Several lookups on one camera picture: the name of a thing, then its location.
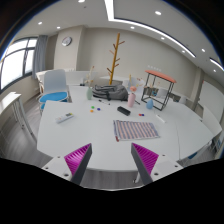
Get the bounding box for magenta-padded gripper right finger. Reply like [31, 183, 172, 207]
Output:
[130, 143, 184, 186]

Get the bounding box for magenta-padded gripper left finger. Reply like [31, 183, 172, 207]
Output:
[41, 143, 93, 186]

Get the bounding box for pink and grey striped towel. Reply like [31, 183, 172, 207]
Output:
[112, 119, 161, 143]

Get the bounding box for white remote control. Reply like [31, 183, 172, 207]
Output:
[54, 112, 75, 125]

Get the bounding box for black rectangular box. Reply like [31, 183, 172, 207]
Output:
[116, 105, 132, 117]

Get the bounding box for blue vase with dried stems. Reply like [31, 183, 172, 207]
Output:
[145, 98, 155, 110]

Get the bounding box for pink vase with flowers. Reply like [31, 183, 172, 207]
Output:
[127, 74, 141, 108]

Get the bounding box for black and white marker pen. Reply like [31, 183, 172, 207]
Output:
[98, 98, 111, 106]

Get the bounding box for green vase with dried stems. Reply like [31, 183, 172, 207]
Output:
[84, 66, 95, 101]

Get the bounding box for grey backpack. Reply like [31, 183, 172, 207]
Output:
[92, 83, 129, 102]

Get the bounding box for white chair with blue cushion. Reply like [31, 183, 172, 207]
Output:
[38, 69, 71, 114]

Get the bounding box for white side desk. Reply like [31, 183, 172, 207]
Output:
[0, 91, 34, 141]

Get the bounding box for wooden coat rack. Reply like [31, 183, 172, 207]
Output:
[106, 32, 126, 86]

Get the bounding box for grey curtain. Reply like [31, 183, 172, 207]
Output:
[32, 34, 49, 80]

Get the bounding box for window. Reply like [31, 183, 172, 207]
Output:
[0, 37, 38, 93]

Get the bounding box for round ceiling spotlights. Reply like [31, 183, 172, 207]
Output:
[37, 0, 208, 54]

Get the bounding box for long ceiling light strip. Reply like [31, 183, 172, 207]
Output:
[103, 0, 197, 58]

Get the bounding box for orange-topped black frame table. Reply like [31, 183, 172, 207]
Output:
[140, 69, 178, 112]

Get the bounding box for round wall clock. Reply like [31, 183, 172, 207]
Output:
[61, 36, 73, 47]

